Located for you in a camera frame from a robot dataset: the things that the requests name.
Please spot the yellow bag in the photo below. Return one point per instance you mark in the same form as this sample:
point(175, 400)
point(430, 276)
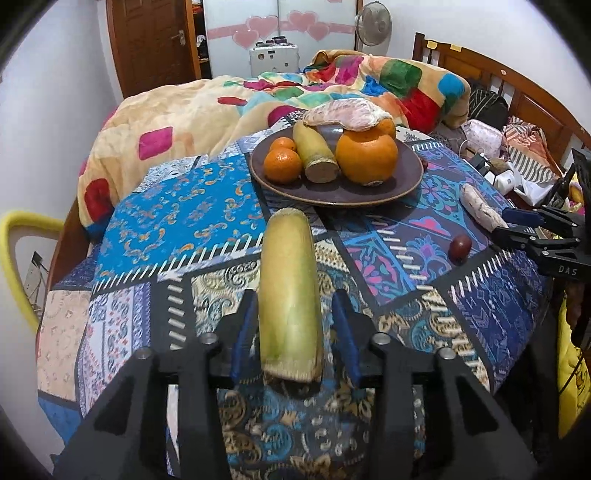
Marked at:
point(572, 374)

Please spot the purple round plate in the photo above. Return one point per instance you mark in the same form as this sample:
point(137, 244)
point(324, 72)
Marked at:
point(332, 191)

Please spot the small tangerine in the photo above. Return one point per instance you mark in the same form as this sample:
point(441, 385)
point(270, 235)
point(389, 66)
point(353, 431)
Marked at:
point(282, 144)
point(282, 166)

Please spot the colourful checked blanket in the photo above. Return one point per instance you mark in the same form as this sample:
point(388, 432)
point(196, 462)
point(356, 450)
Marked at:
point(184, 110)

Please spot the blue patterned patchwork bedsheet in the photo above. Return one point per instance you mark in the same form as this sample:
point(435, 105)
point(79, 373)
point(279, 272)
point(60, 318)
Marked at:
point(184, 217)

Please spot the peeled pomelo segment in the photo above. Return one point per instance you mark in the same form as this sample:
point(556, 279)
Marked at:
point(344, 114)

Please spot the white metal case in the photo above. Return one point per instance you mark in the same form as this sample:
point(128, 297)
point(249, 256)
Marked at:
point(274, 59)

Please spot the red jujube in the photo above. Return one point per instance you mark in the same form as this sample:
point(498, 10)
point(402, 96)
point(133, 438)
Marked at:
point(460, 250)
point(424, 163)

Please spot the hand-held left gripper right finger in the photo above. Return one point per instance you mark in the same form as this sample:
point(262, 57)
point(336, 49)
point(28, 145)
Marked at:
point(345, 334)

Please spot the pink quilted bag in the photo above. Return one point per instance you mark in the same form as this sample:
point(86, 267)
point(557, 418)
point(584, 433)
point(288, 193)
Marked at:
point(482, 138)

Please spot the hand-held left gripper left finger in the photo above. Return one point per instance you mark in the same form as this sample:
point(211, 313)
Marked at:
point(244, 334)

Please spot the white charger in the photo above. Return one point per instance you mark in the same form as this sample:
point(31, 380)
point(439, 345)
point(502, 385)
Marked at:
point(506, 181)

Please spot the large orange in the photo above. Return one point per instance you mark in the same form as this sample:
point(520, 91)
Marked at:
point(388, 127)
point(367, 157)

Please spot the wooden bed headboard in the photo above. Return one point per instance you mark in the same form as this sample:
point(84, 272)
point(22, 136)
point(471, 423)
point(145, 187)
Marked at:
point(508, 78)

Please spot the standing electric fan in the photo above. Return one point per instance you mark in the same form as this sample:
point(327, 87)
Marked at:
point(373, 23)

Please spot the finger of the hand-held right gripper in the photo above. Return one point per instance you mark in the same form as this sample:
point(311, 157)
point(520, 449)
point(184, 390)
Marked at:
point(521, 217)
point(512, 236)

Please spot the small pale sweet potato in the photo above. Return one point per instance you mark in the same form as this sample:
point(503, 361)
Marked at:
point(480, 208)

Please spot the brown wooden door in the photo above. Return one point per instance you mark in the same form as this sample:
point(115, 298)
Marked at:
point(152, 44)

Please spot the yellow foam tube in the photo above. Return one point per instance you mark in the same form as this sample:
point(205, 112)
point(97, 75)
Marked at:
point(18, 230)

